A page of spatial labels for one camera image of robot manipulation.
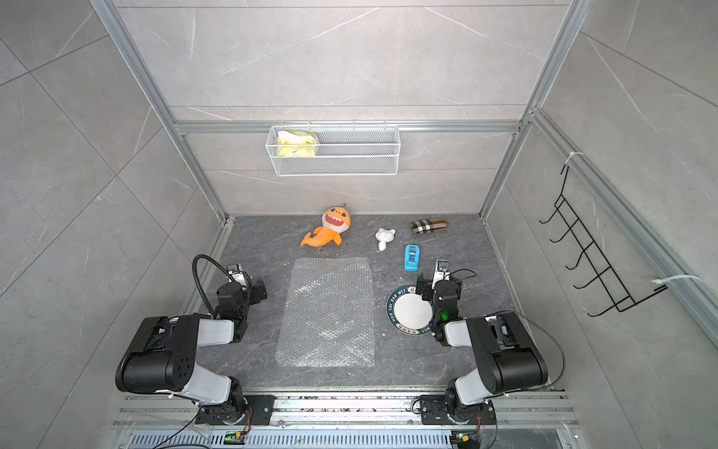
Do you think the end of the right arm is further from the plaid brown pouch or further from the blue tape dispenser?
the plaid brown pouch

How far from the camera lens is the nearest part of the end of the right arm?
0.84 m

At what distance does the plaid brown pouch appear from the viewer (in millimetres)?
1149
